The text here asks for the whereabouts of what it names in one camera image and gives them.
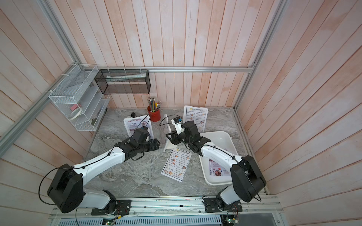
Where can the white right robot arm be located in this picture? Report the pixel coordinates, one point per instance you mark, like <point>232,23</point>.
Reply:
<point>247,178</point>

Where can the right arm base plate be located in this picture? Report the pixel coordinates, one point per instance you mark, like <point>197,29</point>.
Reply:
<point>214,205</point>

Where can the aluminium front rail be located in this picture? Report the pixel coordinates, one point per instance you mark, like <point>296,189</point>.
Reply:
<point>178,211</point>

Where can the white menu holder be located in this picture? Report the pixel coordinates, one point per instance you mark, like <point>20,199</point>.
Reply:
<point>137,124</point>
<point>195,117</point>
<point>165,129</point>

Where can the white wire mesh shelf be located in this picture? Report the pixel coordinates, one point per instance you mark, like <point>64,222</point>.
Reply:
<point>77,86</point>

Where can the Dim Sum Inn menu front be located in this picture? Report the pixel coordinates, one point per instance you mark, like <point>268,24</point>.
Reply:
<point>176,164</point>

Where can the pink tape roll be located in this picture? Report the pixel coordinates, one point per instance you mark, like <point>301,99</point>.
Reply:
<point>75,106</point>

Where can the white plastic tray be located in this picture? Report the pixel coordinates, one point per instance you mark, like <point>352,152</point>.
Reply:
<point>223,141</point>

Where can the special menu sheet top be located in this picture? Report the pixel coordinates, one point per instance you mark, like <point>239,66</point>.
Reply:
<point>138,124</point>

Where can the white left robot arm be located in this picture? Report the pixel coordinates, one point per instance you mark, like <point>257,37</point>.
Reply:
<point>67,188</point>

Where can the special menu sheet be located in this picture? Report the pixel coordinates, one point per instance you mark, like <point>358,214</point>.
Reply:
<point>138,124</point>
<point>216,170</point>

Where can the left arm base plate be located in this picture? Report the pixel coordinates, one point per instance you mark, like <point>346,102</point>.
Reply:
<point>121,207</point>

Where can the black mesh basket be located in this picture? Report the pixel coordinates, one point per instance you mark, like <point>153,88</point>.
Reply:
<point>123,81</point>

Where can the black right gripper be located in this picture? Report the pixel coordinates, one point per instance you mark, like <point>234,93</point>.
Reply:
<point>175,137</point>

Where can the red metal pen cup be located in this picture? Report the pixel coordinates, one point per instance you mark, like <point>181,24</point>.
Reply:
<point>154,116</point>

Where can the special menu sheet in tray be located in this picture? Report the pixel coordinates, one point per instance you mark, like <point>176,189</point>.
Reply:
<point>216,170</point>

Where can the pencils and pens bundle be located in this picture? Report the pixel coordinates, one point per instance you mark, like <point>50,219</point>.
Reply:
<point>153,104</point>

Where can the white tape roll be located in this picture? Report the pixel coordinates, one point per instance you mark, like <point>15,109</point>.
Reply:
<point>75,113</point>

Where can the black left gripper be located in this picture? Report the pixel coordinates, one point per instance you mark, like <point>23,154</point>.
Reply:
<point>153,146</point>

